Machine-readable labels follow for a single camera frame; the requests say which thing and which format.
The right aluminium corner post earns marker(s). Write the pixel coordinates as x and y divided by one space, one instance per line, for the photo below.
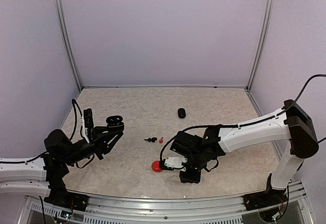
261 43

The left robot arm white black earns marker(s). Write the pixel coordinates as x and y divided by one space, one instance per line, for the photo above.
42 175

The glossy black earbud case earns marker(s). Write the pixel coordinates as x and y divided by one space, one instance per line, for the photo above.
114 121

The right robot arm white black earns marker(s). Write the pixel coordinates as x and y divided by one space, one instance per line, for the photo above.
289 123

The black stem earbud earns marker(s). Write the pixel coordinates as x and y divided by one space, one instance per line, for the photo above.
153 139

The left aluminium corner post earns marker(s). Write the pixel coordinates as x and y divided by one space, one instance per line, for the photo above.
67 44

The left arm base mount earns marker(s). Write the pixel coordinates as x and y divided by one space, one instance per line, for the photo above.
60 196

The red round charging case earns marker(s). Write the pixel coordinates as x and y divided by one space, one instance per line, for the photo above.
156 166

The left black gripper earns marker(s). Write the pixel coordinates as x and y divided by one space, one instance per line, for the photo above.
98 140

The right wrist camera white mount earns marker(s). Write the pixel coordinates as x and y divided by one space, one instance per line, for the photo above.
173 163

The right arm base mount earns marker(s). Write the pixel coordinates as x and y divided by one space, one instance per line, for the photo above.
276 200

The aluminium front rail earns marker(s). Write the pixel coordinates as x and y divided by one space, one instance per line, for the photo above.
211 201

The small black charging case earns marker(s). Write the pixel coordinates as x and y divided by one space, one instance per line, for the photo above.
181 113

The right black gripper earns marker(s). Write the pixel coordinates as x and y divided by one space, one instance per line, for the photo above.
194 178

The aluminium corner post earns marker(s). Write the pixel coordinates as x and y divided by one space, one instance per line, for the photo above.
67 44
261 43

